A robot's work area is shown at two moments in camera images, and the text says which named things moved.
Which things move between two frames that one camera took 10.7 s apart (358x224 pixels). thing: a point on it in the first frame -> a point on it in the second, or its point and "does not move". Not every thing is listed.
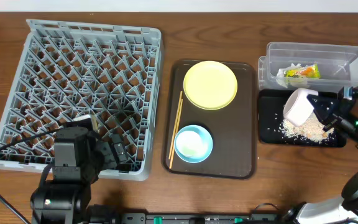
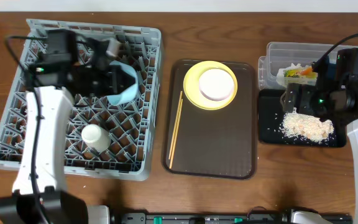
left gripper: (117, 151) -> (114, 81)
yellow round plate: (210, 85) does not move
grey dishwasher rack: (69, 69) does not move
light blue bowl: (193, 144) -> (127, 96)
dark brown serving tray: (233, 128) does not move
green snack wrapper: (309, 72) does not move
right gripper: (332, 113) -> (293, 98)
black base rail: (197, 218) does not move
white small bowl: (191, 144) -> (215, 84)
